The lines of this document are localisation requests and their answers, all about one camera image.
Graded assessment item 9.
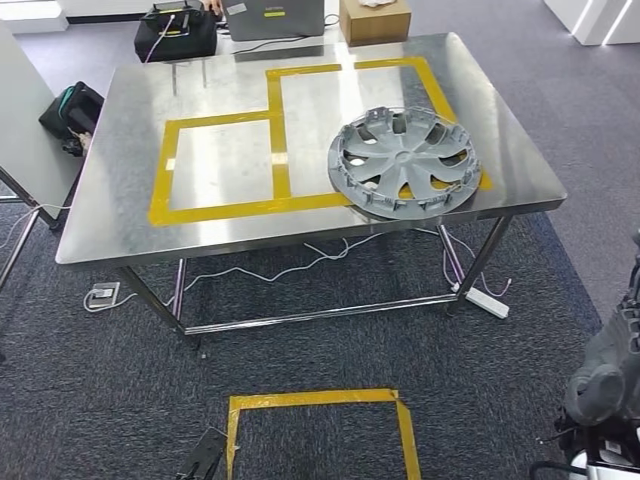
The white power strip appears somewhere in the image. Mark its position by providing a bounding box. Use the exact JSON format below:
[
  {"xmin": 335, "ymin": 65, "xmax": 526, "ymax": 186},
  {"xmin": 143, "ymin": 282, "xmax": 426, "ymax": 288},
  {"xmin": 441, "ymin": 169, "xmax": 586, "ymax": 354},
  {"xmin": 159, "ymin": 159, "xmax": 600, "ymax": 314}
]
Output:
[{"xmin": 452, "ymin": 284, "xmax": 510, "ymax": 321}]

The metal floor socket box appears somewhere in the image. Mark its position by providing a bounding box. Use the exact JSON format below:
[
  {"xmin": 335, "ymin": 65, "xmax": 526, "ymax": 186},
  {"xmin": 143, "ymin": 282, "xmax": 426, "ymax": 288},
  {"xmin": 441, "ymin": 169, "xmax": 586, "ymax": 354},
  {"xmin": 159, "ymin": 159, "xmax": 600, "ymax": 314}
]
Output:
[{"xmin": 91, "ymin": 281, "xmax": 121, "ymax": 309}]

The grey laptop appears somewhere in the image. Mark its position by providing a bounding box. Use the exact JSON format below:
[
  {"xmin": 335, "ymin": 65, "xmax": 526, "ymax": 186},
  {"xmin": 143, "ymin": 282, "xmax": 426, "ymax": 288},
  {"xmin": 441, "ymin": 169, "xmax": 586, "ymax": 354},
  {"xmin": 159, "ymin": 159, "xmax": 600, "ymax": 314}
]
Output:
[{"xmin": 223, "ymin": 0, "xmax": 326, "ymax": 42}]

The stainless steel workbench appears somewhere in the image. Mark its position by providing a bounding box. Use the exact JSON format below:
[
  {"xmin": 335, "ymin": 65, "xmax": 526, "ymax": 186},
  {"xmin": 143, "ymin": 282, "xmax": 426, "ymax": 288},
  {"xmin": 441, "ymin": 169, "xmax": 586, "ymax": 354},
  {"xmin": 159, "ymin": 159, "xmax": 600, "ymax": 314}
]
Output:
[{"xmin": 54, "ymin": 31, "xmax": 568, "ymax": 347}]

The white charging cable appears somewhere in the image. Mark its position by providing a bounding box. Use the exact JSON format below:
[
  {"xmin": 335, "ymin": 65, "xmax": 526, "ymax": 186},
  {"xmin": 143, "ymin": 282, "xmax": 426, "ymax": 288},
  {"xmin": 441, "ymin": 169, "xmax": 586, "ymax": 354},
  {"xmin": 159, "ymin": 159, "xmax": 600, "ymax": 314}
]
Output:
[{"xmin": 145, "ymin": 14, "xmax": 176, "ymax": 64}]

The black equipment bag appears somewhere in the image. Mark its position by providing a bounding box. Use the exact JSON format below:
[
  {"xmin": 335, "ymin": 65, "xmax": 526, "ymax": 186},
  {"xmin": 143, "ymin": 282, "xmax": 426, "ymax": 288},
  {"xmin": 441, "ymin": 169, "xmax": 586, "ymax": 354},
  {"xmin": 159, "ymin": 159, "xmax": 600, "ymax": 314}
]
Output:
[{"xmin": 134, "ymin": 3, "xmax": 218, "ymax": 64}]

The black remote controller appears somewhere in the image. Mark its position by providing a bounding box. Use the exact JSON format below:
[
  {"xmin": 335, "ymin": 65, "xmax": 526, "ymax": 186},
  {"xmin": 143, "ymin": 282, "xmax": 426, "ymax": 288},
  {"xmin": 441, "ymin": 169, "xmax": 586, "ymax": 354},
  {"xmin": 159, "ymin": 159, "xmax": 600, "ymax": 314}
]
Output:
[{"xmin": 149, "ymin": 0, "xmax": 196, "ymax": 38}]

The white floor cable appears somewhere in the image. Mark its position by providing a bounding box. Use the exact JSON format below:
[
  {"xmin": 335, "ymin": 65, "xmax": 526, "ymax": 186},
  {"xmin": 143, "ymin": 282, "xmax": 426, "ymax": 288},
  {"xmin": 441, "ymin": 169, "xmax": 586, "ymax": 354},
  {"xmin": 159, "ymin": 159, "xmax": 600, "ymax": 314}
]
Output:
[{"xmin": 82, "ymin": 225, "xmax": 512, "ymax": 314}]

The white desk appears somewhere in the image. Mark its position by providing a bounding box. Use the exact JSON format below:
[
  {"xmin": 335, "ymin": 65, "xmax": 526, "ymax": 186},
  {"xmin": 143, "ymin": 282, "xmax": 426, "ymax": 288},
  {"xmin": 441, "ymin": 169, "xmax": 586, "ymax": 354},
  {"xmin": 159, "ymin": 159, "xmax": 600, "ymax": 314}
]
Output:
[{"xmin": 214, "ymin": 11, "xmax": 351, "ymax": 64}]

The grey plastic wheel hubcap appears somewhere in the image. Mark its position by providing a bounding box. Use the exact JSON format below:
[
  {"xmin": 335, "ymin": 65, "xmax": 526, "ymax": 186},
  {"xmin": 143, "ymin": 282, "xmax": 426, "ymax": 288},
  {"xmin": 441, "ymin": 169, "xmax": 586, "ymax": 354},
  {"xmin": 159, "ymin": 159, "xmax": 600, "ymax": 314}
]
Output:
[{"xmin": 327, "ymin": 105, "xmax": 482, "ymax": 222}]

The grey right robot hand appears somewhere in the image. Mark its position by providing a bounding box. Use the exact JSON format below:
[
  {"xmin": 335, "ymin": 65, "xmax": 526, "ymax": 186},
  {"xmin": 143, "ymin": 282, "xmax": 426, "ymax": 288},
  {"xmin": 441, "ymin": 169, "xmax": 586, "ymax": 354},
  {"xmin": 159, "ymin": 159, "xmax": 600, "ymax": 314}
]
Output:
[{"xmin": 564, "ymin": 228, "xmax": 640, "ymax": 429}]

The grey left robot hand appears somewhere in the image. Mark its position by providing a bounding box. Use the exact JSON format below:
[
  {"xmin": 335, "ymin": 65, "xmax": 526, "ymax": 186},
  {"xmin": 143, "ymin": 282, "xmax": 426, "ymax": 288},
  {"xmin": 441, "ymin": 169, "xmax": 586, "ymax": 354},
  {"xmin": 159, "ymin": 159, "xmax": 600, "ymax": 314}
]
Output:
[{"xmin": 174, "ymin": 427, "xmax": 229, "ymax": 480}]

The brown cardboard box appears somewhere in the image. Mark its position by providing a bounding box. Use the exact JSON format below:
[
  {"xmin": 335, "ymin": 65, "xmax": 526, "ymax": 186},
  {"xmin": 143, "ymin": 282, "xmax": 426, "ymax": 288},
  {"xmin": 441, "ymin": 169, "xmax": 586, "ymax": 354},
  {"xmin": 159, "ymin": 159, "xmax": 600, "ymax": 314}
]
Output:
[{"xmin": 339, "ymin": 0, "xmax": 413, "ymax": 48}]

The black desk cable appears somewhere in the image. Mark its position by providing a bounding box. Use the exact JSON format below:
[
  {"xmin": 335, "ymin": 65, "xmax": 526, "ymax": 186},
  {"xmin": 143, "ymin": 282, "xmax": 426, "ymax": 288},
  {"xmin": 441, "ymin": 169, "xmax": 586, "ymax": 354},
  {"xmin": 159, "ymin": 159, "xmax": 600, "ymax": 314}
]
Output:
[{"xmin": 230, "ymin": 13, "xmax": 341, "ymax": 58}]

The black backpack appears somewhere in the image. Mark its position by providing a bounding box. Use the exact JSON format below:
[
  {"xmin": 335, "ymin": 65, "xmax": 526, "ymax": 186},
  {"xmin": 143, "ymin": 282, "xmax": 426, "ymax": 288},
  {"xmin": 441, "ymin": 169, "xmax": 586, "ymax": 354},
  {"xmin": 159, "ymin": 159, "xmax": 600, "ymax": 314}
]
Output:
[{"xmin": 38, "ymin": 81, "xmax": 105, "ymax": 158}]

